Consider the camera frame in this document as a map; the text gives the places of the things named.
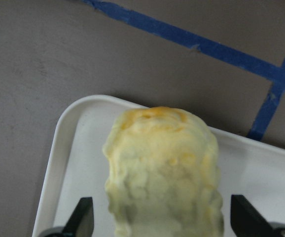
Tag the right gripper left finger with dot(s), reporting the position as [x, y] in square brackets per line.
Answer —
[80, 223]

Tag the cream rectangular tray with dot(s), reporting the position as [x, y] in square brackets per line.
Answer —
[78, 168]

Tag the yellow bread roll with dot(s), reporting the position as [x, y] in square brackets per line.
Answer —
[163, 175]

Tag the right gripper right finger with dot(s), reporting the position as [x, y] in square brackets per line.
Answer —
[246, 221]

